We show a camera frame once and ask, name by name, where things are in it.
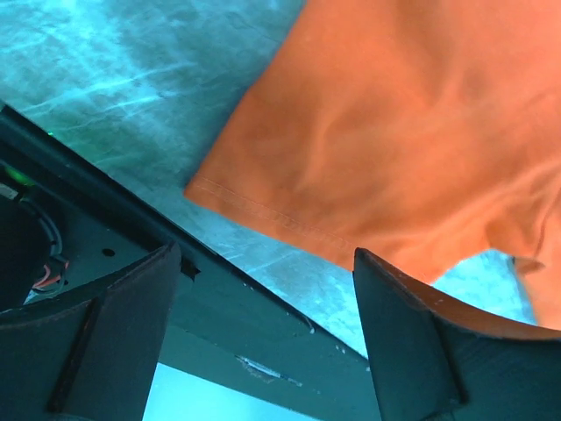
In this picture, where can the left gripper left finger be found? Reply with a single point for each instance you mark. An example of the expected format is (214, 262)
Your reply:
(89, 353)

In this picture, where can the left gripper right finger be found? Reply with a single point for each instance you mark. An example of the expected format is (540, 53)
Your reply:
(434, 357)

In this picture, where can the orange t shirt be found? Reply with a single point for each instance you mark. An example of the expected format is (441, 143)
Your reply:
(424, 131)

